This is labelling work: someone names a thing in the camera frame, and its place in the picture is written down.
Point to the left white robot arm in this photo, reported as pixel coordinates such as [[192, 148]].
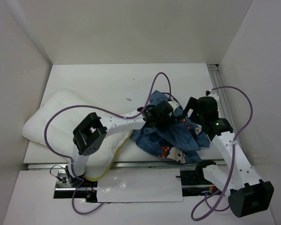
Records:
[[91, 132]]

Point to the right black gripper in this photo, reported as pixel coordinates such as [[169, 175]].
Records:
[[192, 104]]

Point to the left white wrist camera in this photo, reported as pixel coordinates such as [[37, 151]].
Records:
[[175, 105]]

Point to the blue cartoon print pillowcase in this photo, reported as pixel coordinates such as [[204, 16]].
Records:
[[180, 142]]

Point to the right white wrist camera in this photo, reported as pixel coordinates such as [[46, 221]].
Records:
[[213, 94]]

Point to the aluminium side rail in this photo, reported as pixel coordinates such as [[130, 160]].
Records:
[[223, 101]]

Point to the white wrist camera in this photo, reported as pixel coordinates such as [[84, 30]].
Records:
[[213, 94], [175, 105]]

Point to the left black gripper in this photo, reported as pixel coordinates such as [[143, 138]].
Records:
[[168, 120]]

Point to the white pillow yellow trim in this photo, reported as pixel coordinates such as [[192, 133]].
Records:
[[60, 135]]

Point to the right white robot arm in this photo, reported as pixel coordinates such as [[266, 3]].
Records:
[[245, 190]]

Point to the white cover sheet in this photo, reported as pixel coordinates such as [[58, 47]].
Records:
[[140, 185]]

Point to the aluminium front rail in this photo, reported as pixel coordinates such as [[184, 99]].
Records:
[[168, 164]]

